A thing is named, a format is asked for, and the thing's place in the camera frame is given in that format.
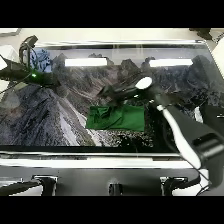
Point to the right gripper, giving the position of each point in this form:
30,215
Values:
108,92

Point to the green garment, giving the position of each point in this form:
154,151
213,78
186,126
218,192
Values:
126,118

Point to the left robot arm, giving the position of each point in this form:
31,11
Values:
20,71

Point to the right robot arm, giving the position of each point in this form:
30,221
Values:
186,130

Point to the silver frame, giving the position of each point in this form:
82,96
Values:
100,162

